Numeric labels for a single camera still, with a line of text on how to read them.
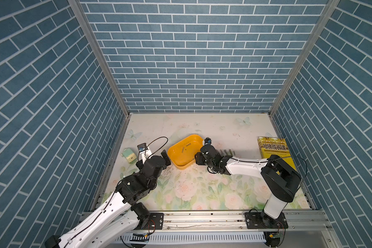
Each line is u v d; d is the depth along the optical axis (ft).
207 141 2.70
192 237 2.53
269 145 3.25
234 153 3.25
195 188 2.77
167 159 2.16
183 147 3.33
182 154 3.24
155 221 2.41
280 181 1.59
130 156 2.92
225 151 3.25
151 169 1.70
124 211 1.53
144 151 1.98
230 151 3.25
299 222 2.49
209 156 2.27
